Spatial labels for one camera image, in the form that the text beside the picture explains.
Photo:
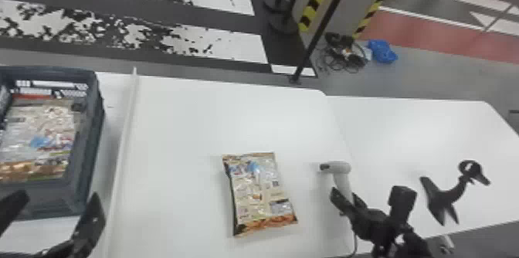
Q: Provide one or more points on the blue cloth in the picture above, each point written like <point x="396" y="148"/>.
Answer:
<point x="381" y="50"/>

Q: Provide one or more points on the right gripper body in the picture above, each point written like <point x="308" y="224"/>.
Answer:
<point x="375" y="225"/>

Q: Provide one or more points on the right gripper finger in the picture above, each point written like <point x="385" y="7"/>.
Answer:
<point x="339" y="202"/>
<point x="359" y="205"/>

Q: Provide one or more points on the blue basket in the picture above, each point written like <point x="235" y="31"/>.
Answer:
<point x="87" y="138"/>

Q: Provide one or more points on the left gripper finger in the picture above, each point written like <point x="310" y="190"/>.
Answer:
<point x="90" y="223"/>

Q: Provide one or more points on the hand scanner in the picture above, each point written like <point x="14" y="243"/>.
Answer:
<point x="341" y="172"/>

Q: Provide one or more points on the black stand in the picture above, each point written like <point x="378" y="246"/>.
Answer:
<point x="442" y="200"/>

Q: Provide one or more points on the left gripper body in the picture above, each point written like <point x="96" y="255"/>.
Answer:
<point x="61" y="250"/>

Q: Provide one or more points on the brown cereal bag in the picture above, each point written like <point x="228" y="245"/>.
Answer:
<point x="38" y="142"/>
<point x="259" y="194"/>

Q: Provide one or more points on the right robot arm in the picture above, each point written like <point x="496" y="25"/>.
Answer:
<point x="409" y="247"/>

